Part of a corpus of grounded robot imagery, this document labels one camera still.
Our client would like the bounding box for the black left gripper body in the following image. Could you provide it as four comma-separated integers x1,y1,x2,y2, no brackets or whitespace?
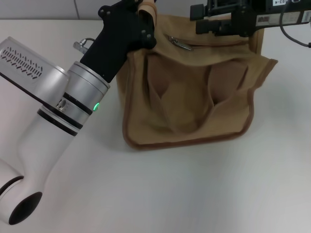
80,3,156,83

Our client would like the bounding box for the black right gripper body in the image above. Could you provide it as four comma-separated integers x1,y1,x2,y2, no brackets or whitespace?
230,0,311,37

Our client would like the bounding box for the silver metal zipper pull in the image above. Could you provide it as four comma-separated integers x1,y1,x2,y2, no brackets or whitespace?
169,35,192,51

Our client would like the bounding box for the khaki canvas food bag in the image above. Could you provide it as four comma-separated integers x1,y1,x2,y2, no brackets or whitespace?
116,0,278,151

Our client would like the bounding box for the left gripper cable with plug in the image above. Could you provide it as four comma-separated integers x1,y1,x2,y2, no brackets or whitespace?
72,36,97,53

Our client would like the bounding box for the silver perforated left camera box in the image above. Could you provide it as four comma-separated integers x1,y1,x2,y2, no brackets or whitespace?
0,36,71,107

